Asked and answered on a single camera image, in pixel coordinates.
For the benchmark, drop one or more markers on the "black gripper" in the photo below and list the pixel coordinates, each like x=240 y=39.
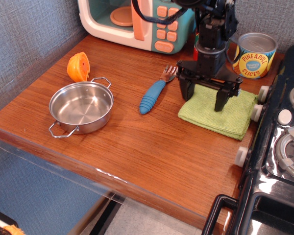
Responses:
x=209 y=70

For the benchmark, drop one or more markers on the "green cloth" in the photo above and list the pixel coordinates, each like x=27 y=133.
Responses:
x=232 y=121

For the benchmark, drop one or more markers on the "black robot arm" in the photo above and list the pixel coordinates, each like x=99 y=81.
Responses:
x=215 y=24

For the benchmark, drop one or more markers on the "stainless steel pot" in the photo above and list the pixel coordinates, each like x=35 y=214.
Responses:
x=81 y=108

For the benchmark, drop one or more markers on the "tomato sauce can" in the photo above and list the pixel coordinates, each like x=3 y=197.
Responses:
x=195 y=51

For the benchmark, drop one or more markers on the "white stove knob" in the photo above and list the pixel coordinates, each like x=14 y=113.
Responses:
x=256 y=112
x=262 y=94
x=241 y=156

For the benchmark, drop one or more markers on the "pineapple slices can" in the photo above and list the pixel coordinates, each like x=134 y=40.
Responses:
x=254 y=55

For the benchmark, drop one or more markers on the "teal toy microwave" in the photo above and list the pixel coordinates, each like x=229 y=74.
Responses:
x=117 y=21

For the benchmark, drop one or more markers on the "black toy stove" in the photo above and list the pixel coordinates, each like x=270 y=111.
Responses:
x=265 y=205

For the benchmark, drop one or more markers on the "orange half toy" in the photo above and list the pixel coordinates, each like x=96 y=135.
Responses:
x=78 y=67

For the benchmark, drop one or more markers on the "orange plush toy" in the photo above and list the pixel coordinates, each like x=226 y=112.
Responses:
x=14 y=230

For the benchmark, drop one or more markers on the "blue handled fork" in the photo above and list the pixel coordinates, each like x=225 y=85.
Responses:
x=150 y=97

